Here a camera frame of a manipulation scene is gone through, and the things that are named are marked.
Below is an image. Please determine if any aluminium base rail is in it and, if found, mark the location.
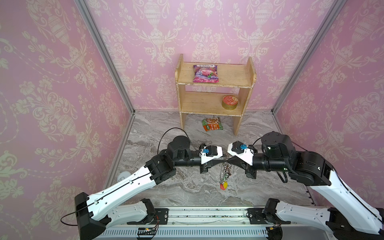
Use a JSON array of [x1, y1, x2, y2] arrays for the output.
[[80, 205, 343, 240]]

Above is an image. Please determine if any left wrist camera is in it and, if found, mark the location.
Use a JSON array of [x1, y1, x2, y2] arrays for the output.
[[200, 146, 223, 165]]

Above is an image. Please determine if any aluminium corner post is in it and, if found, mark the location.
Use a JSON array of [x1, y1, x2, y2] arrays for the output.
[[271, 0, 347, 117], [74, 0, 135, 116]]

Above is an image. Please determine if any green orange snack packet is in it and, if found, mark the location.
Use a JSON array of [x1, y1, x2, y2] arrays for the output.
[[202, 117, 223, 132]]

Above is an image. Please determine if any wooden two-tier shelf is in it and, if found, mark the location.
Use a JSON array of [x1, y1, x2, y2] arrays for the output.
[[175, 54, 257, 135]]

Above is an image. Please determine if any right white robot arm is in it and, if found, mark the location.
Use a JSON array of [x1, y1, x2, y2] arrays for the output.
[[228, 132, 384, 240]]

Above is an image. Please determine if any yellow key tag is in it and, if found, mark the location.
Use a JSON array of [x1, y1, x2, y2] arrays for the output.
[[221, 183, 228, 191]]

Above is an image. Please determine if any round red gold tin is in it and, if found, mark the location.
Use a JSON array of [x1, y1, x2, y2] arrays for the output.
[[222, 95, 239, 111]]

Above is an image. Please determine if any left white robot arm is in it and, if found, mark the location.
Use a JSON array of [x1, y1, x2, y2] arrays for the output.
[[73, 136, 225, 240]]

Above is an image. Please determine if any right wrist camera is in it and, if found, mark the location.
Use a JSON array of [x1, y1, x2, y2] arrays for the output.
[[228, 141, 256, 166]]

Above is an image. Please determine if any aluminium corner post left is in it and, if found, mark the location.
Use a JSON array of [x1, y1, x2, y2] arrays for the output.
[[74, 0, 135, 116]]

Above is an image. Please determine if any aluminium corner post right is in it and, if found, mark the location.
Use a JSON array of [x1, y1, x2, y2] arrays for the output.
[[271, 0, 347, 117]]

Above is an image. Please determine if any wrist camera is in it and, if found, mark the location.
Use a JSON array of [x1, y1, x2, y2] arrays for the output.
[[200, 146, 223, 165], [228, 141, 256, 166]]

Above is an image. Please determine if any pink snack packet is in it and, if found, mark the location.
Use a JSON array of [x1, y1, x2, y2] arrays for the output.
[[193, 65, 219, 83]]

